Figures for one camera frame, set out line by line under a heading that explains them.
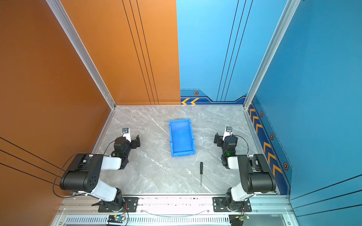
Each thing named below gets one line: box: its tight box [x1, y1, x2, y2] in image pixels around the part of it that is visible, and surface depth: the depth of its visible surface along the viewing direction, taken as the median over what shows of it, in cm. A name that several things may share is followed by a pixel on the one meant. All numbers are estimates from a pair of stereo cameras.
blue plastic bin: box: [168, 118, 196, 158], surface depth 100 cm
